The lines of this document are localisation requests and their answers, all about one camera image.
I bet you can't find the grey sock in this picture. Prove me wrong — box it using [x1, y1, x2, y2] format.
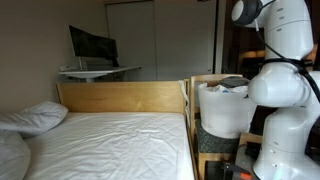
[219, 76, 249, 88]

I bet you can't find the white shirt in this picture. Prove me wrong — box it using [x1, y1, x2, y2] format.
[212, 85, 248, 96]

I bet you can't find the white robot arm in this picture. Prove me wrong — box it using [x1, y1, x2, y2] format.
[231, 0, 319, 107]

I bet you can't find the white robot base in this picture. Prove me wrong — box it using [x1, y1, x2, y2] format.
[253, 105, 320, 180]

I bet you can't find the wooden bed footboard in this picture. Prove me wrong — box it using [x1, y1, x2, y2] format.
[56, 81, 185, 114]

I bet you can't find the white bed sheet mattress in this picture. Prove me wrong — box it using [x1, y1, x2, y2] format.
[25, 113, 194, 180]

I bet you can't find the wooden chair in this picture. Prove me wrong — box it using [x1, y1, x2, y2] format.
[188, 74, 257, 180]

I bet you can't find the white desk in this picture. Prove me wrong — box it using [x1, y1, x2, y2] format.
[59, 66, 141, 83]

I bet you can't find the black computer monitor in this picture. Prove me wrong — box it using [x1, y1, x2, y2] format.
[69, 26, 119, 67]

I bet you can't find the white pillow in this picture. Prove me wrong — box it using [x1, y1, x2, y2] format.
[0, 101, 68, 137]

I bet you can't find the white rope laundry hamper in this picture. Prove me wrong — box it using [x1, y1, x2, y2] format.
[198, 83, 257, 139]

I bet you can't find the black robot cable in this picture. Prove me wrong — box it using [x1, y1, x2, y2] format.
[254, 0, 320, 104]

